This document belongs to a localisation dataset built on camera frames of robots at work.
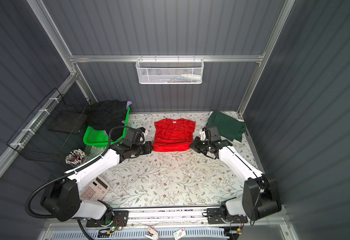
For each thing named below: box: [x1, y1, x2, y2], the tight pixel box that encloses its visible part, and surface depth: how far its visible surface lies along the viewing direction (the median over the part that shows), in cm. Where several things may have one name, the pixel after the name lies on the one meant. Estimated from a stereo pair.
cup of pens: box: [65, 149, 86, 166], surface depth 79 cm
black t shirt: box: [85, 100, 128, 141], surface depth 110 cm
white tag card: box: [144, 226, 159, 240], surface depth 69 cm
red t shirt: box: [152, 118, 196, 152], surface depth 108 cm
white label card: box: [173, 227, 186, 240], surface depth 70 cm
